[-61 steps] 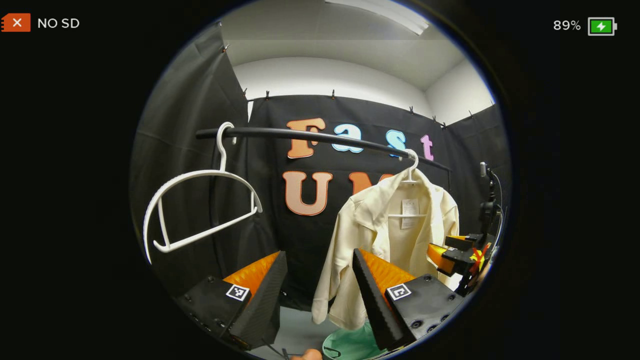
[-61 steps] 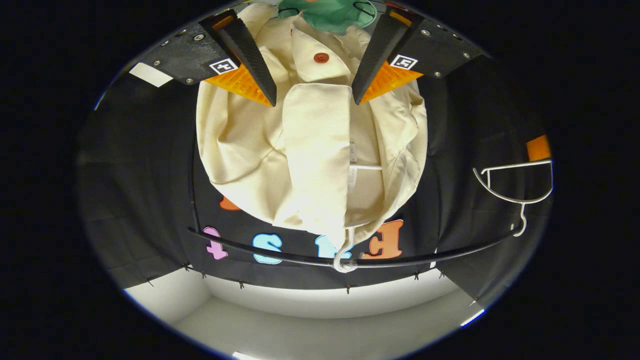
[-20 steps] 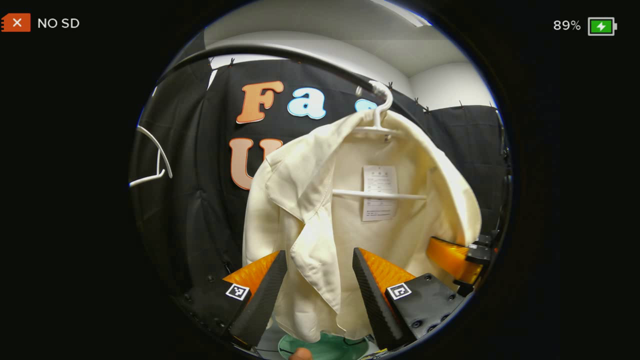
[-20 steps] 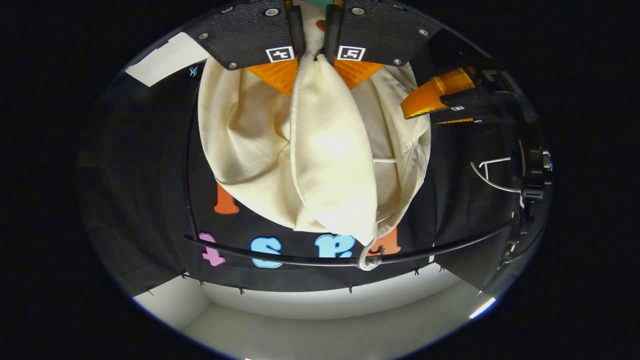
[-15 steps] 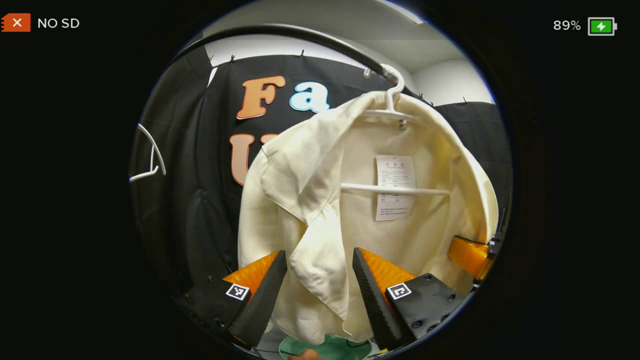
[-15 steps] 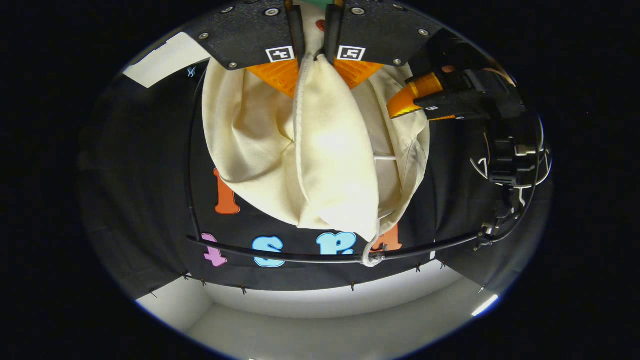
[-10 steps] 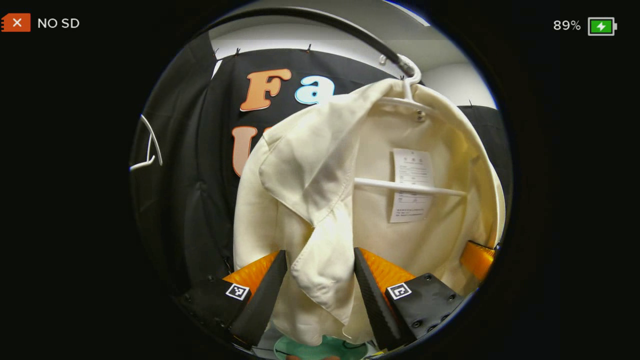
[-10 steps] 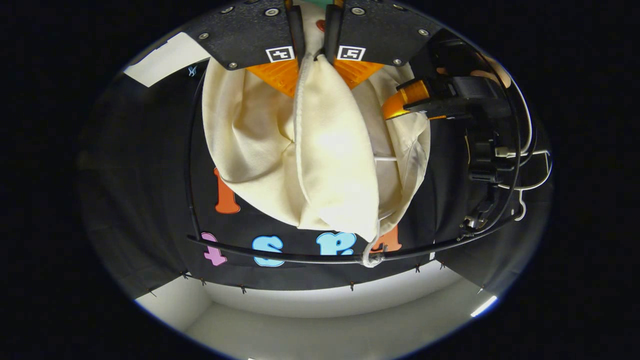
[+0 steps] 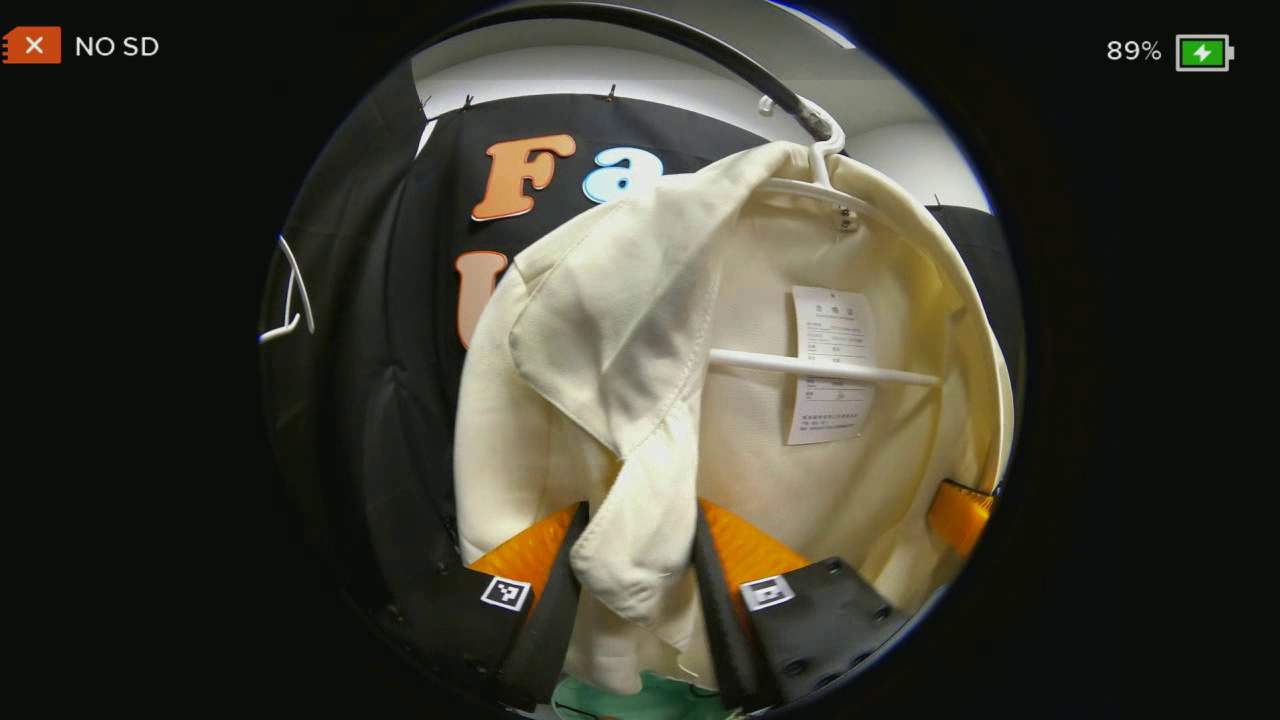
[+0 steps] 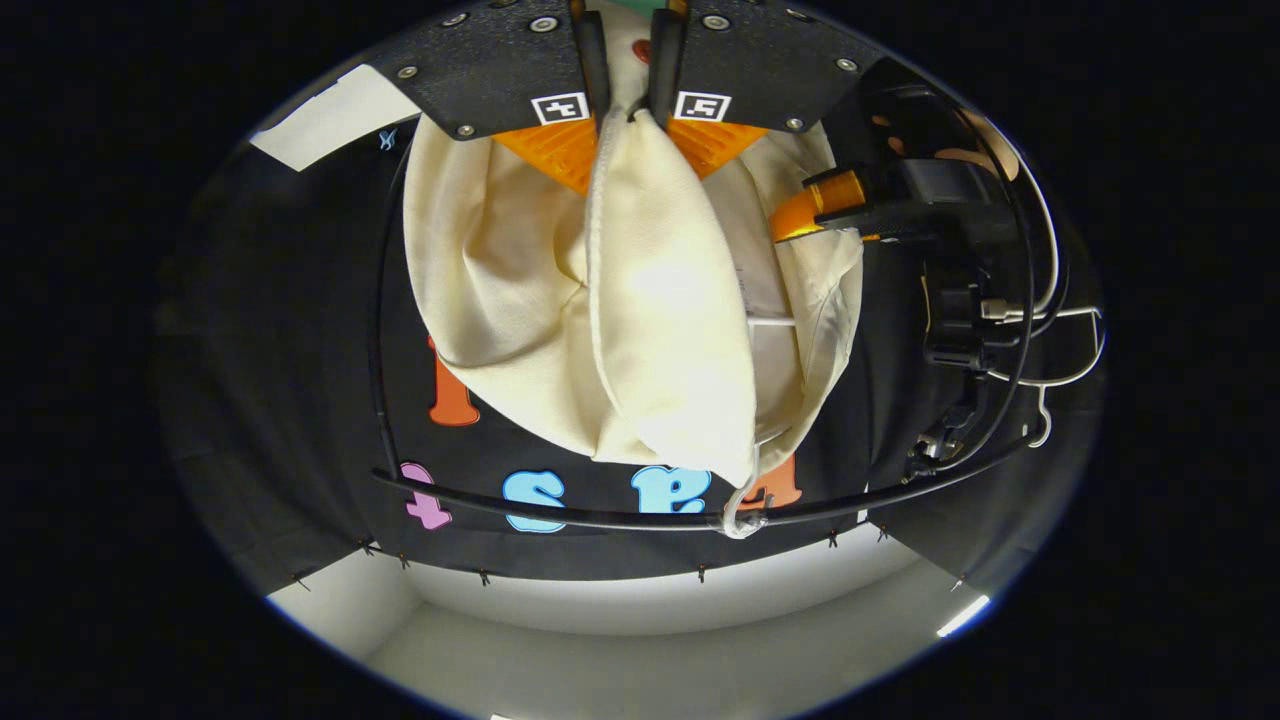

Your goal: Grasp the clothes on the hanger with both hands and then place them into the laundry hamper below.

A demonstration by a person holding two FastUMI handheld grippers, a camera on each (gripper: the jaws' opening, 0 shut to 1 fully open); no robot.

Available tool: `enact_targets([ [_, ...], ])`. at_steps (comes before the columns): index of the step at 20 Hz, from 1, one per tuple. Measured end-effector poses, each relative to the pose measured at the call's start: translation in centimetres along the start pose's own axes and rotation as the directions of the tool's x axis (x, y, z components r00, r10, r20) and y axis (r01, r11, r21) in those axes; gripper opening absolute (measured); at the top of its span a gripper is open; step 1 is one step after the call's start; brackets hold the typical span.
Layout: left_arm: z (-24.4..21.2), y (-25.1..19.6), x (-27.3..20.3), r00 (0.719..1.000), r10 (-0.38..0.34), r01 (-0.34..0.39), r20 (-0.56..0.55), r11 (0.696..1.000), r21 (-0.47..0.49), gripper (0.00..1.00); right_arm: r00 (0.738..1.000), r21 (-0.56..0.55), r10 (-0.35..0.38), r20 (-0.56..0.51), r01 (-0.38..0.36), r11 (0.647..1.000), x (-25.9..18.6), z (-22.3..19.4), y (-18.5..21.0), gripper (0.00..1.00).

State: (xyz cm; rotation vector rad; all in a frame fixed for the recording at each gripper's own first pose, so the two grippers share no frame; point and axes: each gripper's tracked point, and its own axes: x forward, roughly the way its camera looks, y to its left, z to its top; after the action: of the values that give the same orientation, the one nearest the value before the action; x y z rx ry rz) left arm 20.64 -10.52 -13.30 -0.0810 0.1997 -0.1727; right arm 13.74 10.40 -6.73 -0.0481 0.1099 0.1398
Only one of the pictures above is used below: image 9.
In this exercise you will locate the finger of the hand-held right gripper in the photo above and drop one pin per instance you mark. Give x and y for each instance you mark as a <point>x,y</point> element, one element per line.
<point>958,515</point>

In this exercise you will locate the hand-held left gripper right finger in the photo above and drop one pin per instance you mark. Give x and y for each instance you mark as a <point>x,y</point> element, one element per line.
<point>725,620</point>

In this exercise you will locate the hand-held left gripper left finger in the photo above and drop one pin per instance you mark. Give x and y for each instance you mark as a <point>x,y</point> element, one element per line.
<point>550,620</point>

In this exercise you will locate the mint green laundry hamper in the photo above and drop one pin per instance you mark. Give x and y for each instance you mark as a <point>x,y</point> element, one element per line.
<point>640,702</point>

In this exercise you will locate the white plastic clothes hanger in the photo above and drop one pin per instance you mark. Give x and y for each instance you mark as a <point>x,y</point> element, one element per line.
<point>309,312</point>
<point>750,360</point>

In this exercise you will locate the cream button-up shirt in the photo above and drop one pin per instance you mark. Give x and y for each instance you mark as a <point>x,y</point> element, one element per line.
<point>620,330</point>

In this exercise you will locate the black backdrop cloth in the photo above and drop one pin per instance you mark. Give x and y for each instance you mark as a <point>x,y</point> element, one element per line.
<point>400,400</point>

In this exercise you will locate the row of black clips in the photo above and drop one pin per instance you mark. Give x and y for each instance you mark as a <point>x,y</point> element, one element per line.
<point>610,93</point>

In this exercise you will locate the black clothes rail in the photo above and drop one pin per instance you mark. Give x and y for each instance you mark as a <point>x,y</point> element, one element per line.
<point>760,75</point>

